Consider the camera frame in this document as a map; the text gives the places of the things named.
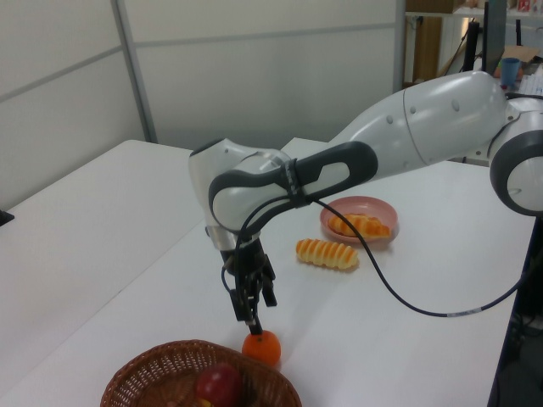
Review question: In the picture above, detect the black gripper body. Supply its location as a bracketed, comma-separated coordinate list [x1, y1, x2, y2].
[220, 237, 277, 294]

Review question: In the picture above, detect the orange mandarin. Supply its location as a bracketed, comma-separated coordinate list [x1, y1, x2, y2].
[241, 329, 283, 367]

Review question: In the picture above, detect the striped bread roll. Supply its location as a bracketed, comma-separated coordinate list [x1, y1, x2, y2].
[294, 237, 360, 271]

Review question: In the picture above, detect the red apple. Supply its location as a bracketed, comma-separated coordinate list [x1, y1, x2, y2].
[194, 362, 244, 407]

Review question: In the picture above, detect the braided golden bread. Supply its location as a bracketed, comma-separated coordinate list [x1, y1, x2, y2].
[327, 212, 391, 240]

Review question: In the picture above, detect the brown woven basket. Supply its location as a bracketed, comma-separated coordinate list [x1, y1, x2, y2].
[99, 338, 304, 407]

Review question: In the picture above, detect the pink plate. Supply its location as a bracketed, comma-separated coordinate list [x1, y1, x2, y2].
[319, 195, 400, 244]

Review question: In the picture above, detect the black tripod stand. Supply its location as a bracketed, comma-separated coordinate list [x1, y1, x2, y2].
[461, 20, 484, 74]

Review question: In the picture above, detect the brown cardboard box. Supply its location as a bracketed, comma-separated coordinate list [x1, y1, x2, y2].
[406, 0, 464, 14]

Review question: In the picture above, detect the blue cup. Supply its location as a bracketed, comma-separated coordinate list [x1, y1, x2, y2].
[500, 57, 523, 88]

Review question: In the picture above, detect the black monitor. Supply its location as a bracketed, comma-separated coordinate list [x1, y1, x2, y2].
[482, 0, 509, 78]

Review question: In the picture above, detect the black cable strap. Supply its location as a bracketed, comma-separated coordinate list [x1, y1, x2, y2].
[278, 158, 310, 209]

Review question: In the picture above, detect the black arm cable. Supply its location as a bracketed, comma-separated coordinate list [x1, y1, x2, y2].
[220, 198, 534, 319]

